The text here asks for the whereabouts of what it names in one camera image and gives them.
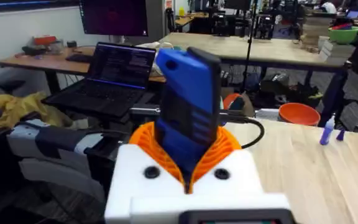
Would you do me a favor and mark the right gripper white and orange right finger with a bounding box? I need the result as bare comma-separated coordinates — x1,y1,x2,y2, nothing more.
190,126,264,196

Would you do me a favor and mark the right gripper white and orange left finger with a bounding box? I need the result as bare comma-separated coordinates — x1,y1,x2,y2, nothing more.
104,121,186,224

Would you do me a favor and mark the blue electric screwdriver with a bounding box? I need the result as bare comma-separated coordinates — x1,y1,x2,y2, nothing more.
153,46,222,185

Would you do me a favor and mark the orange bowl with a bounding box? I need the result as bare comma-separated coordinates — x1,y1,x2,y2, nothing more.
278,102,321,127

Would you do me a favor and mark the black laptop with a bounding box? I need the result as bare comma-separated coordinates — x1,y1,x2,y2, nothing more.
41,42,157,118

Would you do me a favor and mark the small blue bottle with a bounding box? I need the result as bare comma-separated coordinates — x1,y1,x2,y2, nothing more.
319,114,336,146

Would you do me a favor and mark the black keyboard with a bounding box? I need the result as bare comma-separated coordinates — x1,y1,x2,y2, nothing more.
65,53,94,63

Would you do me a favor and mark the long pale wooden table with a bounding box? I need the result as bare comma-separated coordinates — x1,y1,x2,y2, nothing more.
158,32,353,75

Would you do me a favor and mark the yellow cloth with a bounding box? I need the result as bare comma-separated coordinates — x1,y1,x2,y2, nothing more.
0,92,75,144

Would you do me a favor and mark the black stand pole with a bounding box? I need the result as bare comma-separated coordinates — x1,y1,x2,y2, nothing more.
240,0,260,94

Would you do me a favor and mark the brown wooden desk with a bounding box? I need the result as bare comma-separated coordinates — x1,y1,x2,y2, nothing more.
0,45,167,95

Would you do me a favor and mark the black computer monitor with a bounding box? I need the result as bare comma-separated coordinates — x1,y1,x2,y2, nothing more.
79,0,149,37

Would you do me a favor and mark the green plastic tub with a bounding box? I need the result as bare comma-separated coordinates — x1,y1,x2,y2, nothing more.
328,26,358,45

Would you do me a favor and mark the black cable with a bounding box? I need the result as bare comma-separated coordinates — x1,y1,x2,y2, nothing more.
218,114,265,149

